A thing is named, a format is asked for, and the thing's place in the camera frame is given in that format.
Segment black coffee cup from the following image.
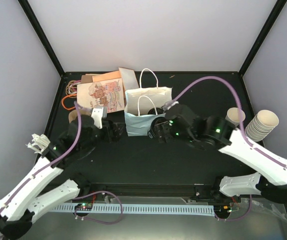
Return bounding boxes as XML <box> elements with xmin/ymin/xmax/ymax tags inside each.
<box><xmin>147</xmin><ymin>126</ymin><xmax>158</xmax><ymax>139</ymax></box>

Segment light blue paper bag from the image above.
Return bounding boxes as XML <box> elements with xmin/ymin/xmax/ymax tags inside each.
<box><xmin>123</xmin><ymin>68</ymin><xmax>173</xmax><ymax>137</ymax></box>

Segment brown pulp cup carrier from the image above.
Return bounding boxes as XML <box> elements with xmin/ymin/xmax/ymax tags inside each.
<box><xmin>68</xmin><ymin>109</ymin><xmax>78</xmax><ymax>123</ymax></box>

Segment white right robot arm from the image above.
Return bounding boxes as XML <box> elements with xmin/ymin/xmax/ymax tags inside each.
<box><xmin>148</xmin><ymin>104</ymin><xmax>287</xmax><ymax>204</ymax></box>

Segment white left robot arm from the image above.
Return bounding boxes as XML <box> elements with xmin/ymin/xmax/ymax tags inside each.
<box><xmin>0</xmin><ymin>115</ymin><xmax>124</xmax><ymax>240</ymax></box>

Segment illustrated greeting card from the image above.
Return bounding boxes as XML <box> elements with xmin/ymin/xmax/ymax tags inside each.
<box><xmin>76</xmin><ymin>78</ymin><xmax>125</xmax><ymax>113</ymax></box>

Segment rubber bands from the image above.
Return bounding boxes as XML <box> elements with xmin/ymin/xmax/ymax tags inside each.
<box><xmin>61</xmin><ymin>80</ymin><xmax>81</xmax><ymax>111</ymax></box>

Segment brown cardboard sleeve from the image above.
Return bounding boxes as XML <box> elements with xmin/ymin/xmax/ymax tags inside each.
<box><xmin>80</xmin><ymin>73</ymin><xmax>97</xmax><ymax>84</ymax></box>

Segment white plastic cutlery pile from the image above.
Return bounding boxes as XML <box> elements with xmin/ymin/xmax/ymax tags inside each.
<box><xmin>26</xmin><ymin>133</ymin><xmax>50</xmax><ymax>154</ymax></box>

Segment stack of white paper cups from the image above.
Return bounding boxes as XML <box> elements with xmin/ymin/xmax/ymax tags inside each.
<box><xmin>245</xmin><ymin>109</ymin><xmax>280</xmax><ymax>142</ymax></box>

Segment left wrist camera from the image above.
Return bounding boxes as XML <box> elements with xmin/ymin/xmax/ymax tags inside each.
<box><xmin>91</xmin><ymin>106</ymin><xmax>108</xmax><ymax>129</ymax></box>

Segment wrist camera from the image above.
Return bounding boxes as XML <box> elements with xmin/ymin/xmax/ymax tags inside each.
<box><xmin>162</xmin><ymin>100</ymin><xmax>179</xmax><ymax>112</ymax></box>
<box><xmin>91</xmin><ymin>106</ymin><xmax>108</xmax><ymax>129</ymax></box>

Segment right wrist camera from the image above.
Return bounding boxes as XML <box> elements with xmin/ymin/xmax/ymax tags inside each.
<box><xmin>162</xmin><ymin>100</ymin><xmax>179</xmax><ymax>112</ymax></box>

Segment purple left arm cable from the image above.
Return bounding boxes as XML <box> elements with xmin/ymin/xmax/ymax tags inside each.
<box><xmin>0</xmin><ymin>101</ymin><xmax>123</xmax><ymax>239</ymax></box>

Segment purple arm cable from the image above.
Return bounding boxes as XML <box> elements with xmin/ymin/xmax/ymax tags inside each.
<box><xmin>0</xmin><ymin>101</ymin><xmax>123</xmax><ymax>239</ymax></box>
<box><xmin>163</xmin><ymin>76</ymin><xmax>287</xmax><ymax>223</ymax></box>

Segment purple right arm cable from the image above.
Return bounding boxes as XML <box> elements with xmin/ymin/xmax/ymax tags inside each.
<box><xmin>163</xmin><ymin>76</ymin><xmax>287</xmax><ymax>223</ymax></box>

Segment light blue cable duct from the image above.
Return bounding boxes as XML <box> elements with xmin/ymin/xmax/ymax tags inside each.
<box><xmin>51</xmin><ymin>202</ymin><xmax>215</xmax><ymax>217</ymax></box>

